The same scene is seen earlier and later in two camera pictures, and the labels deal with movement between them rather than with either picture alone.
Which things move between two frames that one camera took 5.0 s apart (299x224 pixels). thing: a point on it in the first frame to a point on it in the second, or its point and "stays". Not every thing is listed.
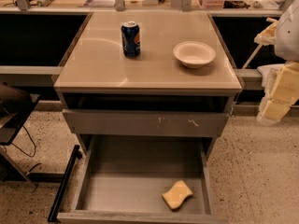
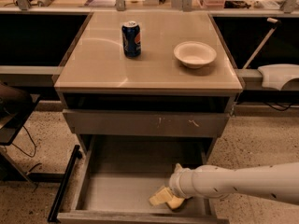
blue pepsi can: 131,40 stays
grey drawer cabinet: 147,93 stays
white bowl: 193,54 stays
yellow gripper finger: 268,35 to 177,167
